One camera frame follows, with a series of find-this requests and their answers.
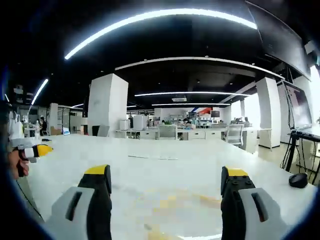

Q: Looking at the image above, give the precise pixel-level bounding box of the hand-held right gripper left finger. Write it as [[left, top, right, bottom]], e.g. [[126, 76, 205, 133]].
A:
[[46, 164, 113, 240]]

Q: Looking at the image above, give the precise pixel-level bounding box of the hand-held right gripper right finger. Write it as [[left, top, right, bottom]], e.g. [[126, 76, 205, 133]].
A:
[[220, 166, 288, 240]]

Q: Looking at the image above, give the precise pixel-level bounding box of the person's left hand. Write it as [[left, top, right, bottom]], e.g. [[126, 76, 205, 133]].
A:
[[7, 150, 30, 179]]

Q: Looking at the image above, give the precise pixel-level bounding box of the black computer mouse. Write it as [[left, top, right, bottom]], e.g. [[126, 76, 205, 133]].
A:
[[288, 172, 309, 189]]

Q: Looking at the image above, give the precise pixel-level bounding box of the straight ceiling light strip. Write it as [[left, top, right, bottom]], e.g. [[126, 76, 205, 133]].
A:
[[30, 78, 49, 106], [151, 102, 231, 107], [134, 90, 251, 98]]

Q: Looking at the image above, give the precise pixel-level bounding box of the black stand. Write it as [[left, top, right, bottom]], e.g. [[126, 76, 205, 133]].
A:
[[279, 129, 305, 174]]

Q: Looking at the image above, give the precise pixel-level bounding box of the grey office chair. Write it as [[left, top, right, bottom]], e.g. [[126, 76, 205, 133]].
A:
[[157, 124, 178, 141], [225, 123, 245, 149]]

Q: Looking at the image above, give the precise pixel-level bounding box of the row of white office desks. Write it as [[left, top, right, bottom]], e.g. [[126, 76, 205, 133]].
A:
[[114, 125, 260, 141]]

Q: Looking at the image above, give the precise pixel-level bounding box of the tall white appliance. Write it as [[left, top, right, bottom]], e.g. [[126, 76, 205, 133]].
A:
[[132, 114, 149, 131]]

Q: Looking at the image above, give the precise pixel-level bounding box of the screen on black stand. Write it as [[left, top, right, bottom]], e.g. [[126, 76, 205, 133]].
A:
[[282, 79, 314, 131]]

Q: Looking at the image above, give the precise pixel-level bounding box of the curved ceiling light strip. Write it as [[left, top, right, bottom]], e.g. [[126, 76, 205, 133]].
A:
[[64, 8, 258, 61]]

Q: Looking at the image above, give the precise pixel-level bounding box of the large hanging black monitor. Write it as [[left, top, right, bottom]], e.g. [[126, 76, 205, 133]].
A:
[[246, 0, 313, 81]]

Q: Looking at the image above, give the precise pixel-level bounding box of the black cable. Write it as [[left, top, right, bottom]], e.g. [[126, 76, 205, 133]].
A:
[[14, 178, 46, 223]]

